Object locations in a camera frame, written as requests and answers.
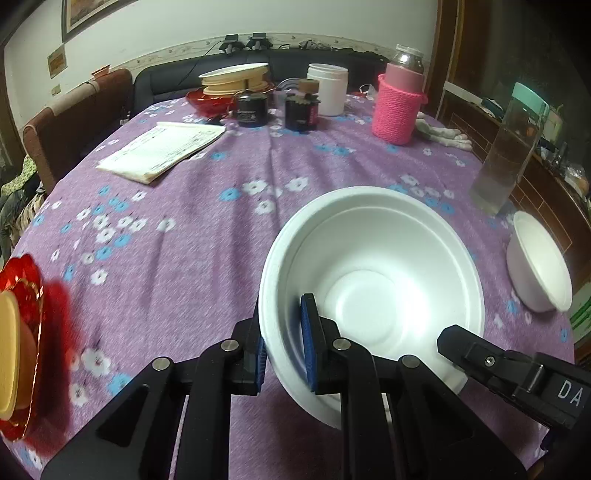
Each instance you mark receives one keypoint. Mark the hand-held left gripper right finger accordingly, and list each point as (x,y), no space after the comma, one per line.
(308,341)

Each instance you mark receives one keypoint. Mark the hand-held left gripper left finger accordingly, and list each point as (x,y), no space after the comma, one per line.
(261,369)

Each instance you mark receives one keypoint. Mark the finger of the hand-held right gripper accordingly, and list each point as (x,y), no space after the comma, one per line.
(480,360)

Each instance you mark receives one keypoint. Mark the large white foam bowl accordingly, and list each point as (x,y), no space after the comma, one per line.
(392,240)

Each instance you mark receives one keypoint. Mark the beige bowl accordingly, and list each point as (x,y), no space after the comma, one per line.
(221,87)
(14,350)

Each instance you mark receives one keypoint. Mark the red plate with gold rim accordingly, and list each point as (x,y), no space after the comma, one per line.
(23,277)

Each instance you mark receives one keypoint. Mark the green and white carton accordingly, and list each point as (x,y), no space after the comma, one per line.
(582,318)

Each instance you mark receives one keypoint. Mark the small white foam bowl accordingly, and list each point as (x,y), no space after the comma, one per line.
(540,267)

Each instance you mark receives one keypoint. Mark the purple floral tablecloth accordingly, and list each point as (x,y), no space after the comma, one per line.
(184,230)

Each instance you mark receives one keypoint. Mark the clear bottle with teal lid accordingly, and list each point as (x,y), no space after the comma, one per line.
(501,161)

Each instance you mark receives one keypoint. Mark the dark jar with cork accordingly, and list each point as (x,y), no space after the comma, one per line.
(300,115)

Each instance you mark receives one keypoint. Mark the white work gloves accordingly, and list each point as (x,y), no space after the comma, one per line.
(443,134)

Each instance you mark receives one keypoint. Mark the black round jar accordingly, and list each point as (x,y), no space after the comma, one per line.
(251,113)

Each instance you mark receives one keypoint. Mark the wooden cabinet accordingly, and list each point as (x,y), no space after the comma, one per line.
(466,120)

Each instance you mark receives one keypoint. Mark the bottle in pink knitted sleeve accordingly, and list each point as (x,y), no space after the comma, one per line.
(397,115)

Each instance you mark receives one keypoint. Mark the stack of white papers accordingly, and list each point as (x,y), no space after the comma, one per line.
(157,147)

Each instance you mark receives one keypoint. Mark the white plastic jar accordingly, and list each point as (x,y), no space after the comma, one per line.
(330,87)

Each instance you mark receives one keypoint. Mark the white face mask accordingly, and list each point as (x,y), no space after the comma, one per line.
(368,90)

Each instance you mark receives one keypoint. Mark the dark red glass plate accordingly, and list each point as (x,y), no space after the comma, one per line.
(203,101)

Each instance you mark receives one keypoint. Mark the cream bowl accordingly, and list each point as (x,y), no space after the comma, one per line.
(231,71)

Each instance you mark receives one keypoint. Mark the patterned cloth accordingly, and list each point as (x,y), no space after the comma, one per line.
(23,212)

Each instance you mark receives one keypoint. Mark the black leather sofa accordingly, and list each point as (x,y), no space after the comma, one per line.
(166,78)

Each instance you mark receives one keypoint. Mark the black charger device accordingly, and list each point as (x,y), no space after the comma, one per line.
(259,41)
(231,44)

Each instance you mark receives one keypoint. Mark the green jacket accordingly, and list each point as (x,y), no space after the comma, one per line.
(25,173)

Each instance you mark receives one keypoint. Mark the brown chair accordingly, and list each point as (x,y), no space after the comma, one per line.
(69,129)

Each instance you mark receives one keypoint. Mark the wooden door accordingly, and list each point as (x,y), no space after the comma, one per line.
(450,46)

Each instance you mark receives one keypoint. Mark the small wall sign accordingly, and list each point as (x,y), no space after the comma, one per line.
(56,61)

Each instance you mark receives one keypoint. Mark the framed wall picture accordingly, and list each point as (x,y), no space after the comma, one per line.
(92,14)

